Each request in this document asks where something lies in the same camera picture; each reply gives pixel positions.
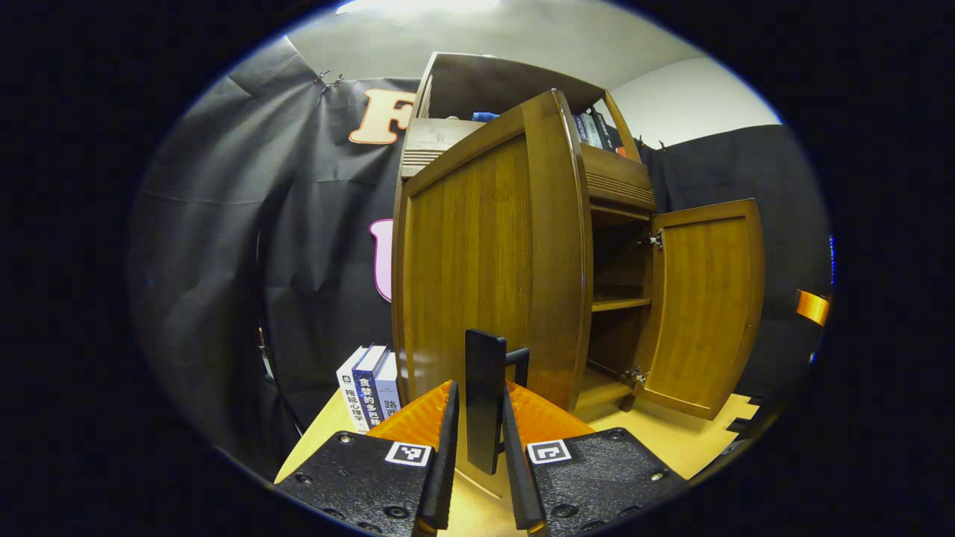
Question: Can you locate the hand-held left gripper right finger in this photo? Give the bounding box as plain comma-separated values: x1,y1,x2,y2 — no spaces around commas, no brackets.
501,382,687,537

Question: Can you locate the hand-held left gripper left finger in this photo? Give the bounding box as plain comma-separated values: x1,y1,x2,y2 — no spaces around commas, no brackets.
275,380,460,537

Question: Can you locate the wooden shoe cabinet door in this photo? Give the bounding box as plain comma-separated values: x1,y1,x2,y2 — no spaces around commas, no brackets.
392,89,594,497
634,198,767,421

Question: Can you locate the wooden double-door shoe cabinet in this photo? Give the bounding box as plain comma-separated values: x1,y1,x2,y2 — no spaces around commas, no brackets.
392,52,767,497

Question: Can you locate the pale blue standing book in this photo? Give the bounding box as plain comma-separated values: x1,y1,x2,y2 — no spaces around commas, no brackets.
375,352,404,420

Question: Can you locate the yellow wood-pattern puzzle mat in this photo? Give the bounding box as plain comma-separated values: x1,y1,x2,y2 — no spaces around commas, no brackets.
275,388,760,537

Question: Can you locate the black shelf book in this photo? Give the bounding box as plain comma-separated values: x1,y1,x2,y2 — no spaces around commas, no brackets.
593,112,620,152

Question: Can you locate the black backdrop cloth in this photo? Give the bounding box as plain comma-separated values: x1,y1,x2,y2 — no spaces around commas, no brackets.
131,37,833,478

